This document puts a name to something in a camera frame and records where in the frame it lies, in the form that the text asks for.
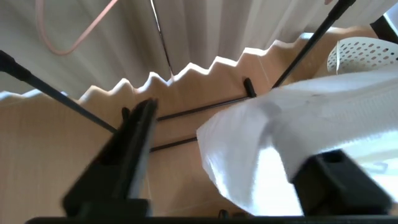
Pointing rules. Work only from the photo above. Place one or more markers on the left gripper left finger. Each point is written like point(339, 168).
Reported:
point(124, 161)

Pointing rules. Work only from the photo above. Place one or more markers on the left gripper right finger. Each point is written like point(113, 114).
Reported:
point(339, 186)

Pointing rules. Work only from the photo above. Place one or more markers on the white printed t-shirt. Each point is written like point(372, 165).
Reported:
point(311, 115)

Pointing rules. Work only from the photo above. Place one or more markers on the pink clothes hanger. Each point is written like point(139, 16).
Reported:
point(39, 21)

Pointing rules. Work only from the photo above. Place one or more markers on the white laundry basket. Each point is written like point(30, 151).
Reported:
point(360, 53)

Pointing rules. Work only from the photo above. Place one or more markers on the black clothes rack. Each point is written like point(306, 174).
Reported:
point(18, 71)

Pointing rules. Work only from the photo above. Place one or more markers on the beige curtain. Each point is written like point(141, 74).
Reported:
point(192, 31)

